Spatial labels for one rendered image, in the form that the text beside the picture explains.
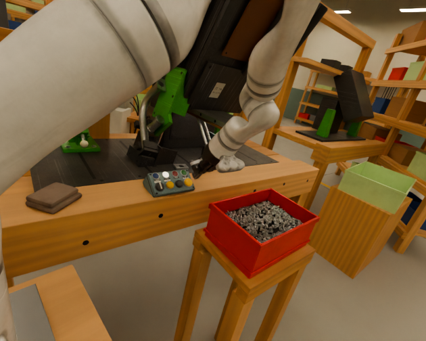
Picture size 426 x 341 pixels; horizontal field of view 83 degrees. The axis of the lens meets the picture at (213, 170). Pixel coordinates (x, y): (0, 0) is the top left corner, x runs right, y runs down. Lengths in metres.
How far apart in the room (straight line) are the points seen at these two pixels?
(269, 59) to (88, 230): 0.59
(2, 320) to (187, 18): 0.37
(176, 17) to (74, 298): 0.50
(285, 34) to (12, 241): 0.67
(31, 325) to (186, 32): 0.47
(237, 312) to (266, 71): 0.63
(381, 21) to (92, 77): 10.25
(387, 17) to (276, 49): 9.97
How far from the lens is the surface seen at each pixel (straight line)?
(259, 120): 0.54
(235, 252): 0.72
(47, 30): 0.23
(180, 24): 0.24
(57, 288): 0.60
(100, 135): 1.27
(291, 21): 0.36
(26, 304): 0.55
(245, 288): 0.71
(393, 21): 10.23
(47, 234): 0.71
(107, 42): 0.22
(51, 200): 0.70
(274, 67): 0.43
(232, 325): 0.83
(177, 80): 0.95
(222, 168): 0.61
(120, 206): 0.72
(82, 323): 0.54
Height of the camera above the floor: 1.29
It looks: 23 degrees down
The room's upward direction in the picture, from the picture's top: 13 degrees clockwise
